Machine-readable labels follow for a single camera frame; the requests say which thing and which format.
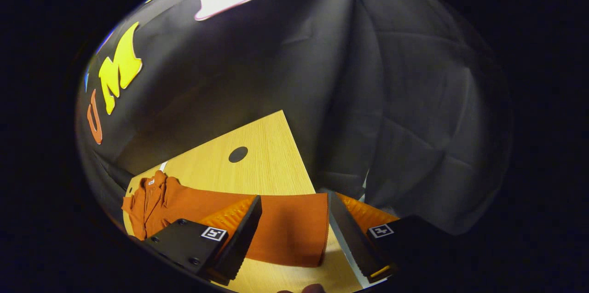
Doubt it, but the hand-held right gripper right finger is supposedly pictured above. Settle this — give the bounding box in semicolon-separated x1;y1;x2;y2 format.
328;192;461;284

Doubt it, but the rust orange button-up garment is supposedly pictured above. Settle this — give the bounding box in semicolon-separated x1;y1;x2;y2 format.
121;170;330;268

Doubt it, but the black table grommet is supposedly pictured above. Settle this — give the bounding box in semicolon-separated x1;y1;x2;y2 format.
228;146;249;163

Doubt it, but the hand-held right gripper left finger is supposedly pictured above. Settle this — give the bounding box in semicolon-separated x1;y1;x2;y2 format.
144;195;263;286

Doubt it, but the black backdrop cloth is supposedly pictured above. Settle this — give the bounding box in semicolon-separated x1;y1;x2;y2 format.
76;0;514;238

